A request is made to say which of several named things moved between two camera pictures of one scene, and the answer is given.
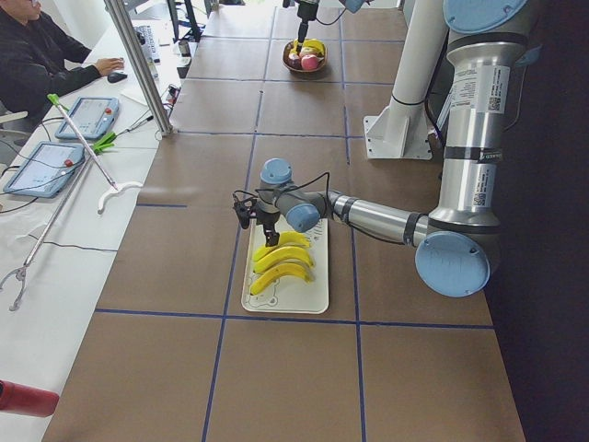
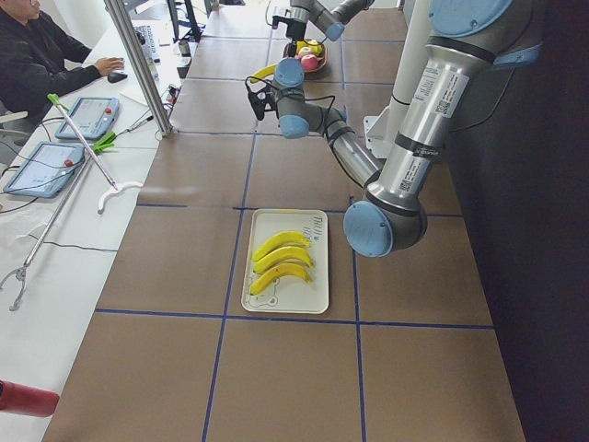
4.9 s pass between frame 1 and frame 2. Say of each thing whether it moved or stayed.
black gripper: moved
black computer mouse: stayed
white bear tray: stayed
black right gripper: moved
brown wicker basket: stayed
